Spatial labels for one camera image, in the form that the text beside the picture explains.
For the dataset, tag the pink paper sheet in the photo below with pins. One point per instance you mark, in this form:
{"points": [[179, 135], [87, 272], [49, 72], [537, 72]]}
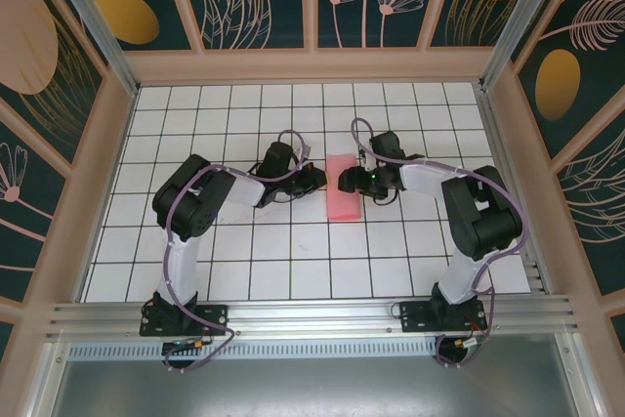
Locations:
{"points": [[344, 207]]}

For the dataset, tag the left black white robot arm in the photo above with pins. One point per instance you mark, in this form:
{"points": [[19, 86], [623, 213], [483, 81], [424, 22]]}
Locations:
{"points": [[190, 192]]}

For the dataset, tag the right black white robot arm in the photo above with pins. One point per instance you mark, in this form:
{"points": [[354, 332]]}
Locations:
{"points": [[478, 221]]}

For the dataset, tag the grey metal bench panel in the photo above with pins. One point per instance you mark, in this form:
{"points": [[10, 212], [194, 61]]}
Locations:
{"points": [[312, 387]]}

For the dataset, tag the aluminium side rail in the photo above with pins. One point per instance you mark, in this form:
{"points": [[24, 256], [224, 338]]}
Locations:
{"points": [[494, 143]]}

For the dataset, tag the long aluminium mounting rail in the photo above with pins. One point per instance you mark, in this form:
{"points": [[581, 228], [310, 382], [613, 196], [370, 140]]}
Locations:
{"points": [[312, 314]]}

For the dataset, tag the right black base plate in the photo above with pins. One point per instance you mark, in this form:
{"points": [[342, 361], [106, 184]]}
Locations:
{"points": [[415, 317]]}

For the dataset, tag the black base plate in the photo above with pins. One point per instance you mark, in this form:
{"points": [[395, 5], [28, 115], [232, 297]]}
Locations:
{"points": [[415, 317], [217, 319]]}

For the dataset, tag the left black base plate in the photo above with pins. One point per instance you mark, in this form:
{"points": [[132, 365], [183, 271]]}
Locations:
{"points": [[217, 319]]}

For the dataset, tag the aluminium corner post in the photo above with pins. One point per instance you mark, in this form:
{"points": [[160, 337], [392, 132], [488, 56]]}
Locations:
{"points": [[100, 31], [524, 21]]}

